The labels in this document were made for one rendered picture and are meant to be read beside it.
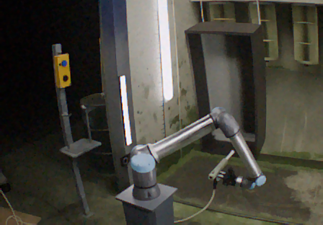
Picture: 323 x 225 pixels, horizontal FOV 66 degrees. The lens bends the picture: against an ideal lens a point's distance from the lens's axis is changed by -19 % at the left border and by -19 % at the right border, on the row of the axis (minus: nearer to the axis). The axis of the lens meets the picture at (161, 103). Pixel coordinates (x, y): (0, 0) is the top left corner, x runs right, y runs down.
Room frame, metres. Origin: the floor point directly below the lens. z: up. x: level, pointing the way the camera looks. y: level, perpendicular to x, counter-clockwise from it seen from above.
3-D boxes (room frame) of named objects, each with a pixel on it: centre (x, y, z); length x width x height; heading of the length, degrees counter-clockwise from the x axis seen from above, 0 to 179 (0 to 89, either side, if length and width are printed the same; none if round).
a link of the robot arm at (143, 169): (1.69, 0.14, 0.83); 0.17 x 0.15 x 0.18; 7
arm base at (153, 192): (1.69, 0.14, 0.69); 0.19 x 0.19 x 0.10
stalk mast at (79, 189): (2.27, 0.81, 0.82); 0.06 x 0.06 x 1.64; 56
